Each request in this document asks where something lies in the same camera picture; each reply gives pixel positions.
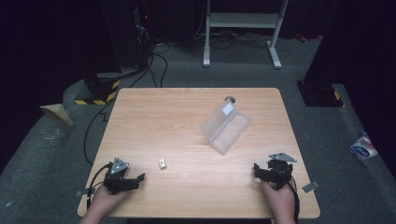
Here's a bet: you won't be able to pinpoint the black stand with yellow stripe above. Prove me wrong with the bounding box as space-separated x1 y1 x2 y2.
295 79 346 108

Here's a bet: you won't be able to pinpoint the grey tape strip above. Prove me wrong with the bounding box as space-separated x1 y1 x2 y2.
302 180 320 194
75 188 92 199

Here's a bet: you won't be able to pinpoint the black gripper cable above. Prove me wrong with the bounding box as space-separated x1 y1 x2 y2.
86 162 113 210
288 179 301 224

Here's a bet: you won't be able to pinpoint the person's left hand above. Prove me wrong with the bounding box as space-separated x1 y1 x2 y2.
88 184 133 218

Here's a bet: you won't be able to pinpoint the yellow black striped stand base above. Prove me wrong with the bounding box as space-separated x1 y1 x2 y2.
74 74 121 106

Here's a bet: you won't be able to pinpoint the white blue tissue packet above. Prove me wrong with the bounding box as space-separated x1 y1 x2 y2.
349 132 379 162

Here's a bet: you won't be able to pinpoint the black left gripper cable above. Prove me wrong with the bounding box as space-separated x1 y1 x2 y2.
86 162 113 210

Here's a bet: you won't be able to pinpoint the white metal stand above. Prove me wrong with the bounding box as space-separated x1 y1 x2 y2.
203 0 290 70

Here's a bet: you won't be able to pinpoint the clear plastic pencil box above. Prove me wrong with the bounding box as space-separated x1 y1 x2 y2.
200 98 252 156

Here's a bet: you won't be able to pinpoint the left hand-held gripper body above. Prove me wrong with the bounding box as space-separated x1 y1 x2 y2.
103 156 138 196

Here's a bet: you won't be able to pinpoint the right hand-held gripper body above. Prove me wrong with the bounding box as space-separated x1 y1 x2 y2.
264 152 298 190

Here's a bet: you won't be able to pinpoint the beige wooden wedge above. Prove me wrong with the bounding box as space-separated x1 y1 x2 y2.
39 103 75 127

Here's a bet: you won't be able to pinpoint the black looped floor cable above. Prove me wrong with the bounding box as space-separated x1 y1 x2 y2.
150 43 172 89

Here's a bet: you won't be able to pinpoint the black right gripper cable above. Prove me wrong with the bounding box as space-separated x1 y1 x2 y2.
288 179 301 224

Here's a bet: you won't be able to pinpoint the person's right hand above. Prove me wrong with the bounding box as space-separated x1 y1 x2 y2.
261 177 296 218

